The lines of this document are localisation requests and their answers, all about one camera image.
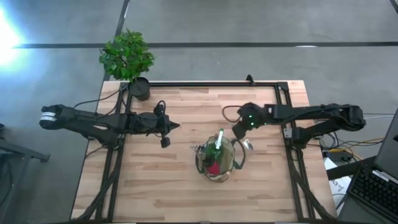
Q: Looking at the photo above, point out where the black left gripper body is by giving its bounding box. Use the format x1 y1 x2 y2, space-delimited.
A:
129 100 172 149

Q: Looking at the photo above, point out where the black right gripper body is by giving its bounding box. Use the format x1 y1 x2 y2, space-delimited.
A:
231 123 251 142

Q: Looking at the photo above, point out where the green spray bottle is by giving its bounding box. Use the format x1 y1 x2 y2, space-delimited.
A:
205 128 225 160

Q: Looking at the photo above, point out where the beige green gardening bag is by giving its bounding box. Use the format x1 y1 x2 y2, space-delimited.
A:
195 134 247 184

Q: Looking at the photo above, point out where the red black garden glove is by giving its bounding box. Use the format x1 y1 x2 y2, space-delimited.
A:
206 159 223 176

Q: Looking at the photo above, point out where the potted green plant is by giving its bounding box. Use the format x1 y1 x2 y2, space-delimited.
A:
99 29 156 102

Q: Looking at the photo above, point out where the white paper box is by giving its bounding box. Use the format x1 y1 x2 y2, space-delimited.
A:
323 156 353 208

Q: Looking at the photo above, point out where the black metal stand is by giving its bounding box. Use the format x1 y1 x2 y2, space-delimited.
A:
0 123 51 218

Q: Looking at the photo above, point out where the black laptop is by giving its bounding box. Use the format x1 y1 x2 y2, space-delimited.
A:
337 108 398 223

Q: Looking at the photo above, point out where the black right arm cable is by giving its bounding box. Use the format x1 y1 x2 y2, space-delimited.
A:
221 105 242 124

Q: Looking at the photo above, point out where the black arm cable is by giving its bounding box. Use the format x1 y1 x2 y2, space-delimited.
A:
72 88 126 108
221 105 242 124

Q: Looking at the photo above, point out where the black aluminium frame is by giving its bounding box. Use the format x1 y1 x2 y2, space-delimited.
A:
70 80 338 223

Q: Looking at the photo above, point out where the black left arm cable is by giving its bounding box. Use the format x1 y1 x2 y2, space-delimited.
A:
72 88 126 108

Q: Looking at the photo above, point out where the yellow cable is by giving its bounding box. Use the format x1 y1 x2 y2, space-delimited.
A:
322 137 386 156

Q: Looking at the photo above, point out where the black cable bundle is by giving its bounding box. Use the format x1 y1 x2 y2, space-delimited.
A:
312 111 387 163

